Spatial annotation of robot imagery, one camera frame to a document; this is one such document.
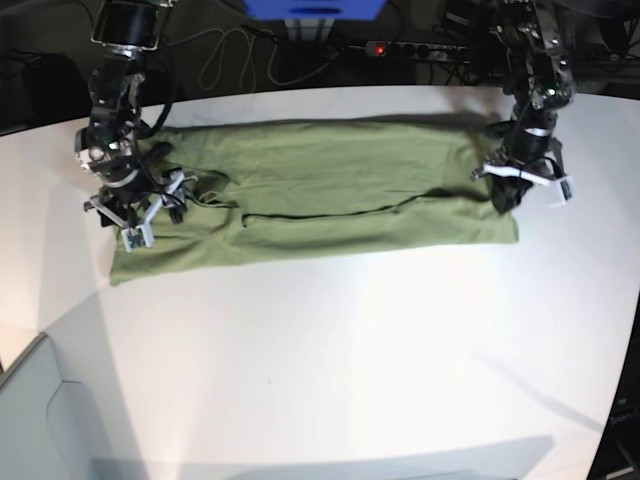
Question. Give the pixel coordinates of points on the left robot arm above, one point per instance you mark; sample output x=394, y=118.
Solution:
x=541, y=82

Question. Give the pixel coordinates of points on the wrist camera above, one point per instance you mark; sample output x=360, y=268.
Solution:
x=139, y=237
x=559, y=191

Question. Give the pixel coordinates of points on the black power strip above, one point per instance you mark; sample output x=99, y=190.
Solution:
x=439, y=53

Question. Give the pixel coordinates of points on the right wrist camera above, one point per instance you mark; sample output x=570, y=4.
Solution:
x=139, y=237

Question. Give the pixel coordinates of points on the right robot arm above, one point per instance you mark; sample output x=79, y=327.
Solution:
x=111, y=143

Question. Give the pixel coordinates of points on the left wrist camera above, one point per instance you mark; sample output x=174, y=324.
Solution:
x=559, y=191

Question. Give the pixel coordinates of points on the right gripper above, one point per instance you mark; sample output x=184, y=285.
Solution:
x=138, y=197

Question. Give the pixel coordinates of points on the grey panel at corner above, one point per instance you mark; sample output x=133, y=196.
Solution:
x=40, y=437

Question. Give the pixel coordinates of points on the blue box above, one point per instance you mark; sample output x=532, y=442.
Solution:
x=362, y=10

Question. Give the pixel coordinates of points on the green T-shirt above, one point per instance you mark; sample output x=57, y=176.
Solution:
x=298, y=189

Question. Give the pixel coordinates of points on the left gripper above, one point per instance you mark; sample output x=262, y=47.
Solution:
x=530, y=154

